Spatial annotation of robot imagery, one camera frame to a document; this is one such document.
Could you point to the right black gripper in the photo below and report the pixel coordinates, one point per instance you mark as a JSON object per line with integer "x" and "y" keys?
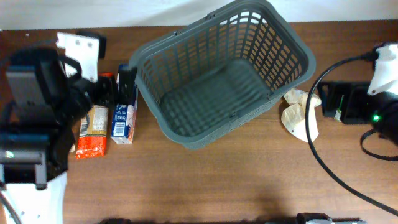
{"x": 354, "y": 103}

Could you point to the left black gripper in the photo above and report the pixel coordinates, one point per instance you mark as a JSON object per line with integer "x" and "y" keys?
{"x": 127, "y": 84}

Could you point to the blue carton box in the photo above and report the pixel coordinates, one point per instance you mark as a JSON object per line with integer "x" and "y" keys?
{"x": 124, "y": 120}

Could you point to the orange pasta packet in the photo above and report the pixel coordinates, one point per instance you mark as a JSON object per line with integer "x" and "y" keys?
{"x": 93, "y": 133}

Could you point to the grey plastic basket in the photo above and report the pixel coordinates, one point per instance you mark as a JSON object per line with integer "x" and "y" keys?
{"x": 218, "y": 73}

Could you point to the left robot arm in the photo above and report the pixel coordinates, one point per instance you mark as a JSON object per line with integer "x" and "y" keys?
{"x": 50, "y": 96}

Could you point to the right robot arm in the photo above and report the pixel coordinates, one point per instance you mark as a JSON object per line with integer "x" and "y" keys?
{"x": 386, "y": 108}

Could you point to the green lid jar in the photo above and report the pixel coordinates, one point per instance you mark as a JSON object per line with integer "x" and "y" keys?
{"x": 337, "y": 116}

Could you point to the crumpled beige paper bag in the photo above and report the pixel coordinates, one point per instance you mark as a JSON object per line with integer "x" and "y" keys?
{"x": 293, "y": 117}

